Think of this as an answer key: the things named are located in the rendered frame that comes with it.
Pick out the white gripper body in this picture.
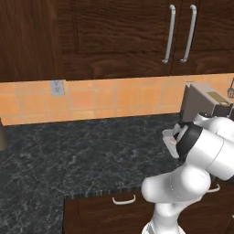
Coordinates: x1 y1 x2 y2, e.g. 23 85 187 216
162 127 183 160

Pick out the grey coffee machine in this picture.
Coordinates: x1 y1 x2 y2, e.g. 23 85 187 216
181 80 234 123

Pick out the dark hanging kitchen tool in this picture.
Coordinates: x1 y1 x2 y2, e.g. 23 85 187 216
227 77 234 100

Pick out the dark wood drawer front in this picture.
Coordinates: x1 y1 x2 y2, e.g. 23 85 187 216
178 180 234 234
77 190 157 234

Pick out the narrow dark wood cupboard door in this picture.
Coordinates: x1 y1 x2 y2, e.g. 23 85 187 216
171 0 234 76

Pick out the wide dark wood cupboard door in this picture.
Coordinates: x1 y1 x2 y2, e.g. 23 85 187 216
62 0 181 81

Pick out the grey metal appliance edge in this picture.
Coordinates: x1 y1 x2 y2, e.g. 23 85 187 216
0 118 9 152

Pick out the plain dark wood cupboard panel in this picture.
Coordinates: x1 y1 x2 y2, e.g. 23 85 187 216
0 0 64 83

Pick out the silver drawer handle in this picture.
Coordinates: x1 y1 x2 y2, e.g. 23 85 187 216
207 183 221 194
112 194 137 206

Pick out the silver cupboard door handle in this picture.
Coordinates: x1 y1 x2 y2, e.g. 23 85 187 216
162 4 176 65
180 4 197 64

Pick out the grey wall power outlet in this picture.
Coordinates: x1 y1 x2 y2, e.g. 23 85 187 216
49 80 66 97

